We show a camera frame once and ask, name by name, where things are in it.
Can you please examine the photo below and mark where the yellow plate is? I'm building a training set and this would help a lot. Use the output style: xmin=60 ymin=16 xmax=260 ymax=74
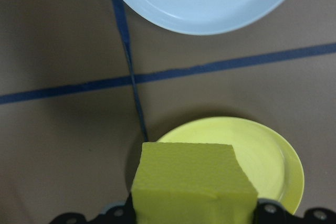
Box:
xmin=154 ymin=116 xmax=306 ymax=216

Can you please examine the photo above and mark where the yellow foam cube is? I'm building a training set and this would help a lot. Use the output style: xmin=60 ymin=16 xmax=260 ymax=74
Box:
xmin=130 ymin=142 xmax=259 ymax=224

